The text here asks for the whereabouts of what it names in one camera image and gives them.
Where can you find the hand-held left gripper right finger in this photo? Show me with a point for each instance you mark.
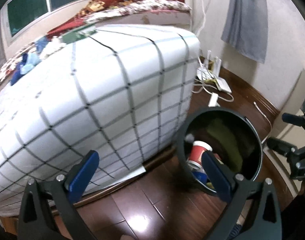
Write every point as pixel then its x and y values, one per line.
pixel 215 177

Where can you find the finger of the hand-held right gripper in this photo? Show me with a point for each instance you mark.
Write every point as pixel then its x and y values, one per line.
pixel 278 145
pixel 293 119

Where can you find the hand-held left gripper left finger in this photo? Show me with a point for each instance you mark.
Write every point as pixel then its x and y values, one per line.
pixel 83 175

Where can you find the black trash bin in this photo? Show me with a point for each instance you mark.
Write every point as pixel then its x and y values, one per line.
pixel 252 135

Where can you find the red paper cup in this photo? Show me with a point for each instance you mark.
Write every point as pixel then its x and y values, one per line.
pixel 198 152

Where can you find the white power adapter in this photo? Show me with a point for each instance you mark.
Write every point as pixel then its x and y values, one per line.
pixel 213 100

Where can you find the white router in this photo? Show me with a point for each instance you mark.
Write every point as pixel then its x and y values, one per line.
pixel 223 85

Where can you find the grey tied curtain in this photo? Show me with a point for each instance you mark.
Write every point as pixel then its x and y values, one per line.
pixel 247 17

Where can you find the blue crumpled wrapper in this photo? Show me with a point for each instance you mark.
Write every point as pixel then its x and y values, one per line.
pixel 17 73

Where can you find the large window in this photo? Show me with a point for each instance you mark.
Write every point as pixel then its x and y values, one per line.
pixel 30 10

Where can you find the red printed blanket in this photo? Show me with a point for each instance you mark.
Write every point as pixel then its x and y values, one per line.
pixel 102 1

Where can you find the bed with floral sheet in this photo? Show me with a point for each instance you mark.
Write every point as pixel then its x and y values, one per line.
pixel 155 6

